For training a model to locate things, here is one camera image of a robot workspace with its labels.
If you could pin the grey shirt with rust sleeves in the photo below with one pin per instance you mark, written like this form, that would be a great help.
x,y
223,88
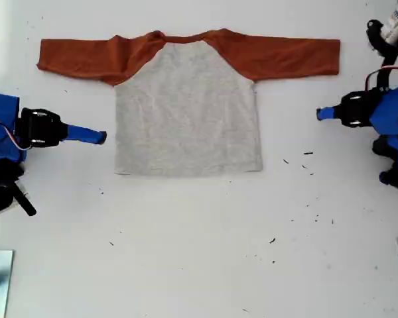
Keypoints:
x,y
185,116

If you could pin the black camera stalk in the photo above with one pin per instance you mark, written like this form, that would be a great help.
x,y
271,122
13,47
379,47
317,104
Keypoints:
x,y
383,79

